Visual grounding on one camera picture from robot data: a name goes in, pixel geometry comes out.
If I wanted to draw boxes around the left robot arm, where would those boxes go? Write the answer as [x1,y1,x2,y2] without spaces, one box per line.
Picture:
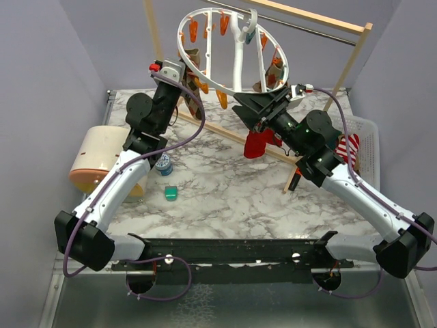
[55,70,186,277]

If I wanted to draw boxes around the beige argyle sock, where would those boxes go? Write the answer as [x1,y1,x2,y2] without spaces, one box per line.
[182,48,201,121]
[253,57,286,92]

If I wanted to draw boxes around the white plastic basket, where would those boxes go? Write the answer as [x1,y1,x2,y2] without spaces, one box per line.
[345,115,380,190]

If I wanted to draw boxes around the yellow orange clothespin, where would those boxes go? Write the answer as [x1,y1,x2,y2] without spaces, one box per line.
[216,89,228,109]

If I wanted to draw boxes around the blue patterned round tin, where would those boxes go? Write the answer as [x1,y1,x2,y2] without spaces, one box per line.
[154,152,173,176]

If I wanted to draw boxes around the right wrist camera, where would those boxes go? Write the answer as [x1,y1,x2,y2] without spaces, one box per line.
[290,83,314,100]

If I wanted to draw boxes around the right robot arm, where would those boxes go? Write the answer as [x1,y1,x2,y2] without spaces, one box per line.
[233,84,436,278]

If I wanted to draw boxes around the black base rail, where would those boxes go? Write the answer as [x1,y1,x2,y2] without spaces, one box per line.
[111,238,354,284]

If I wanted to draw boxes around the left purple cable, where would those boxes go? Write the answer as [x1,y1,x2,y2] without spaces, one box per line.
[62,70,207,277]

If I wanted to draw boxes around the white round clip hanger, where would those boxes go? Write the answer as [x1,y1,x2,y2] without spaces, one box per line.
[177,8,289,96]

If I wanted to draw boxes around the red white striped sock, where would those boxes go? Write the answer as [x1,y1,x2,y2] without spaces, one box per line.
[335,133,360,167]

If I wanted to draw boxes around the wooden hanger rack frame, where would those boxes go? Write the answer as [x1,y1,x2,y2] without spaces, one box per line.
[137,9,371,197]

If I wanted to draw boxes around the black orange highlighter marker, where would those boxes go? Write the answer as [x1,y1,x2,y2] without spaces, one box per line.
[288,168,302,191]

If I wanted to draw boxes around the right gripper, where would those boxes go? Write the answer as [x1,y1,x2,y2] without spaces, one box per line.
[231,85,307,155]

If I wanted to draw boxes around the teal green small box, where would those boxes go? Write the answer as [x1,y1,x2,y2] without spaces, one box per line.
[165,186,178,202]

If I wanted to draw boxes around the red beige reindeer sock front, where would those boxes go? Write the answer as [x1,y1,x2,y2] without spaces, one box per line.
[243,129,274,159]

